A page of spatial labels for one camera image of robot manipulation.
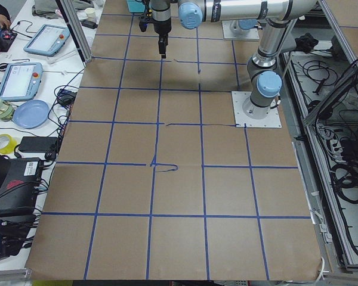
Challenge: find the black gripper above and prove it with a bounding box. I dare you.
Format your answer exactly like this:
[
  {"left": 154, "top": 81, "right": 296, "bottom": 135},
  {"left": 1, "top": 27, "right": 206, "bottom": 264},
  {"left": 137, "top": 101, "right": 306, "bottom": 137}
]
[{"left": 154, "top": 20, "right": 170, "bottom": 58}]

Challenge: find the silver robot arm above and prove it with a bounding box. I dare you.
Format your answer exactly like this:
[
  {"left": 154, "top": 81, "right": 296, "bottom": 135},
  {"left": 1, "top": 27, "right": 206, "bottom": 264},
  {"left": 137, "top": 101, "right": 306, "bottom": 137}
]
[{"left": 177, "top": 0, "right": 315, "bottom": 111}]

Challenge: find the turquoise plastic bin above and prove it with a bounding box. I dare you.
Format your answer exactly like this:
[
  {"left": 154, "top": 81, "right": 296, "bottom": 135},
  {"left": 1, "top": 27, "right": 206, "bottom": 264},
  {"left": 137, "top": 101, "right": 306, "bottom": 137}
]
[{"left": 126, "top": 0, "right": 145, "bottom": 13}]

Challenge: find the white paper cup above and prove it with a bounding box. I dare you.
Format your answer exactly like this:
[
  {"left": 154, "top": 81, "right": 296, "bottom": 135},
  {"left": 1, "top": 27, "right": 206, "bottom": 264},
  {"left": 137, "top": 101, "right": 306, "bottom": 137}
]
[{"left": 85, "top": 7, "right": 97, "bottom": 22}]

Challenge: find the upper teach pendant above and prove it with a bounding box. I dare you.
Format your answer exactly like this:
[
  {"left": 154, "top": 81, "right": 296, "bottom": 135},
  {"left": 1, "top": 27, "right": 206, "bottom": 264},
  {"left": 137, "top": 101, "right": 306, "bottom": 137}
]
[{"left": 23, "top": 24, "right": 70, "bottom": 57}]

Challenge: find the teach pendant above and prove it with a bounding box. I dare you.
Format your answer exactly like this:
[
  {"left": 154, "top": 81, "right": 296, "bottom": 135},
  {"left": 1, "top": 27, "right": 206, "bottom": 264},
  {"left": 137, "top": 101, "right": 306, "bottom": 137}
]
[
  {"left": 0, "top": 63, "right": 44, "bottom": 101},
  {"left": 23, "top": 24, "right": 70, "bottom": 57}
]

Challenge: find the blue plastic plate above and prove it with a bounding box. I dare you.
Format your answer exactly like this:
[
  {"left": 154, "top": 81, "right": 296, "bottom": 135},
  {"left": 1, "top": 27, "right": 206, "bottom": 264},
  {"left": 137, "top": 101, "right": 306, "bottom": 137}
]
[{"left": 12, "top": 100, "right": 50, "bottom": 129}]

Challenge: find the lower teach pendant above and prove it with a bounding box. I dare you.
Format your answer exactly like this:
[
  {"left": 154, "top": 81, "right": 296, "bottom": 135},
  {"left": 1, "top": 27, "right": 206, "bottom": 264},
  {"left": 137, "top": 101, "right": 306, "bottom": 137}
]
[{"left": 0, "top": 63, "right": 44, "bottom": 101}]

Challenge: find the black power adapter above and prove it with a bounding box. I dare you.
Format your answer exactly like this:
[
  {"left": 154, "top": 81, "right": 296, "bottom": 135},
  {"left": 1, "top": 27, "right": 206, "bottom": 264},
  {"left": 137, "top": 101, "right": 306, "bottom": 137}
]
[{"left": 18, "top": 136, "right": 57, "bottom": 153}]

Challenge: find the green tape rolls stack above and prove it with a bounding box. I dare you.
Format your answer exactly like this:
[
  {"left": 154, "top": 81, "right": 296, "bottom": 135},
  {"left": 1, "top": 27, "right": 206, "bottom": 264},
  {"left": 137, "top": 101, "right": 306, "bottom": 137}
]
[{"left": 0, "top": 99, "right": 14, "bottom": 122}]

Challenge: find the yellow tape roll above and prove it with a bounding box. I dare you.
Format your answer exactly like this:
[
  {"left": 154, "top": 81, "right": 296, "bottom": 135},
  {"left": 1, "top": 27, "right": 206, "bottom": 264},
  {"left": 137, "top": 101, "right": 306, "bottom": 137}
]
[{"left": 0, "top": 134, "right": 17, "bottom": 155}]

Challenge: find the black red computer box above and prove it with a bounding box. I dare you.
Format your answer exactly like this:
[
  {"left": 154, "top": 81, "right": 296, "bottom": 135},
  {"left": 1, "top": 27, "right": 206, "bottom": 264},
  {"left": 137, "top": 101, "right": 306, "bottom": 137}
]
[{"left": 0, "top": 155, "right": 42, "bottom": 217}]

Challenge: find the aluminium frame post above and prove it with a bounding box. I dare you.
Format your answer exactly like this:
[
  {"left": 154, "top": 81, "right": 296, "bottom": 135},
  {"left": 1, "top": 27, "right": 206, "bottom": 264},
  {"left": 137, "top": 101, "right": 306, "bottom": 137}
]
[{"left": 56, "top": 0, "right": 92, "bottom": 63}]

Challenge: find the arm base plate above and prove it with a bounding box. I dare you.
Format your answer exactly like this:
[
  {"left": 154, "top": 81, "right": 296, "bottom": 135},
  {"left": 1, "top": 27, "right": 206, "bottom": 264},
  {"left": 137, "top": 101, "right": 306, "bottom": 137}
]
[
  {"left": 222, "top": 19, "right": 260, "bottom": 42},
  {"left": 232, "top": 91, "right": 282, "bottom": 129}
]

